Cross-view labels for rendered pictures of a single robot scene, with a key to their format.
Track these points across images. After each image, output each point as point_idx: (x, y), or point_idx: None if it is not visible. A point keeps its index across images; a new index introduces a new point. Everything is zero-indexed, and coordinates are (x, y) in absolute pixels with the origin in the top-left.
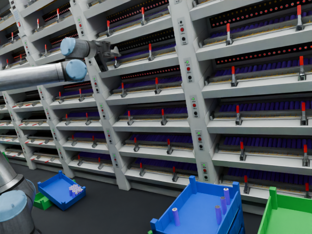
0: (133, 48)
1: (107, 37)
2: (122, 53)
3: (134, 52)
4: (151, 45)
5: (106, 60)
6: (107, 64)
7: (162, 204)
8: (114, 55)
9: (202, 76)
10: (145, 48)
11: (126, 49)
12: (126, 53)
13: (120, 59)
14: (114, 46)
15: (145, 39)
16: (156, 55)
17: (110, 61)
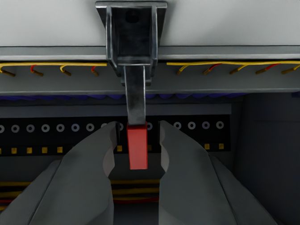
0: (110, 114)
1: None
2: (187, 108)
3: (96, 100)
4: (6, 111)
5: (298, 104)
6: (294, 72)
7: None
8: (62, 191)
9: None
10: (42, 105)
11: (154, 119)
12: (157, 103)
13: (150, 93)
14: (214, 147)
15: (32, 144)
16: None
17: (260, 92)
